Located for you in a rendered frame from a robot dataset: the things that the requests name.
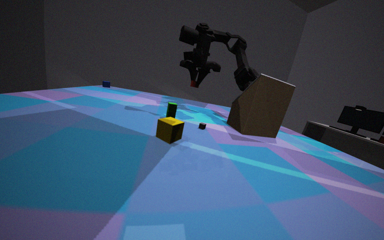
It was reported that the green block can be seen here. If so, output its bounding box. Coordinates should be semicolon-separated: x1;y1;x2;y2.
167;102;177;112
166;110;176;118

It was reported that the red block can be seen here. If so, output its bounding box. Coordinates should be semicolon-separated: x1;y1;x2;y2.
190;80;199;88

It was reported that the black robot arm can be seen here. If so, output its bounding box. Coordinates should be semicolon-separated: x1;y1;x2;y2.
179;23;259;91

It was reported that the blue block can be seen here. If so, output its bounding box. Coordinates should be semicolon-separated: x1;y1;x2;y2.
102;81;110;88

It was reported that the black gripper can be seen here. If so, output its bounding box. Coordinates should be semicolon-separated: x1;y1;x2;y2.
180;46;221;86

